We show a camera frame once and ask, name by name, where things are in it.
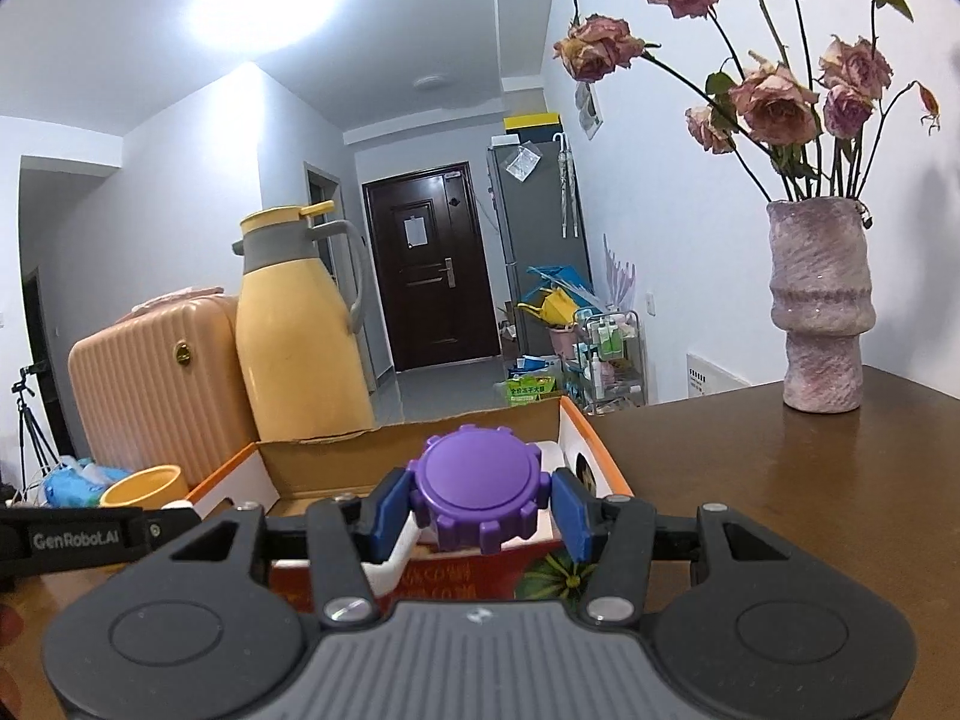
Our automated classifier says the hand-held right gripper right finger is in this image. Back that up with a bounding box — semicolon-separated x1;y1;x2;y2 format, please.
551;469;815;627

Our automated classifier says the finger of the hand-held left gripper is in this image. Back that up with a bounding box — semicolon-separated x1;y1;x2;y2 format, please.
146;508;203;548

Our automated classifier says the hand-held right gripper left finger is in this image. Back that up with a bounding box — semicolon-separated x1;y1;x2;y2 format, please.
146;469;413;629

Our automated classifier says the red cardboard box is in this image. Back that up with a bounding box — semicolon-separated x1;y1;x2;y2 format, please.
184;394;635;608

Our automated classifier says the purple notched cap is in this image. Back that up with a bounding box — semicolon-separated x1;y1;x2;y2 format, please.
409;425;556;557

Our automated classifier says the yellow mug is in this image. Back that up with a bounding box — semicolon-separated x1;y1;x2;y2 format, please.
99;465;190;509

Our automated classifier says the blue tissue pack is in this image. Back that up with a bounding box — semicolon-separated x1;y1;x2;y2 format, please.
41;457;132;509

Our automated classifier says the black tripod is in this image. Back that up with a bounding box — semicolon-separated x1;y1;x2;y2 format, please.
10;361;59;500

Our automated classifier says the peach ribbed suitcase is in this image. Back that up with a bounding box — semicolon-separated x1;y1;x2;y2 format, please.
67;286;260;488

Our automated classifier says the yellow thermos jug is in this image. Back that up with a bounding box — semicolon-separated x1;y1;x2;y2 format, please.
231;200;376;443

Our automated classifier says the yellow watering can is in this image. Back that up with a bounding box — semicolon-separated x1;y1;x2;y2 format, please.
517;292;578;327

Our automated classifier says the dark brown door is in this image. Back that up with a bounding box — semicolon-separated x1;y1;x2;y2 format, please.
361;162;502;374

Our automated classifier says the purple feather decoration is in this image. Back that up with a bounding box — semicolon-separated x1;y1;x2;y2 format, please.
602;234;638;312

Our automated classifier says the grey refrigerator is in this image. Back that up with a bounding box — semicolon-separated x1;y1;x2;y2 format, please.
486;130;593;383

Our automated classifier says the grey side door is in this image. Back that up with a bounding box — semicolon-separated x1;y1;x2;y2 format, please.
304;161;344;230

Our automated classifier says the pink textured vase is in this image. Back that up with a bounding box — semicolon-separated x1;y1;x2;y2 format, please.
766;197;877;415

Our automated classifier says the white folded umbrella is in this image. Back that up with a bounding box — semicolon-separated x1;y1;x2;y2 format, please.
553;131;580;241

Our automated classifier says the clear plastic bag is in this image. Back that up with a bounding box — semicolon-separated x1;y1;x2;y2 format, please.
504;142;542;182

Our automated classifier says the yellow and black box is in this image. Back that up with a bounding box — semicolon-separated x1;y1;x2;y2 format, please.
502;111;562;137

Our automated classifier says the bunch of dried roses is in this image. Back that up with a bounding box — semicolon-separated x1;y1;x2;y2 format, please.
553;0;942;203

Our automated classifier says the wire rack with bottles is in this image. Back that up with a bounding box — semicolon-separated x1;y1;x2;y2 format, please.
574;310;646;415

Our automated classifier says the blue folded plastic frame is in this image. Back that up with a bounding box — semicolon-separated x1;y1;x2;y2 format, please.
525;264;601;308

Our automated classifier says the wall poster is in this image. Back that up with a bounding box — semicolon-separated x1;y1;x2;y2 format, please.
574;81;603;142

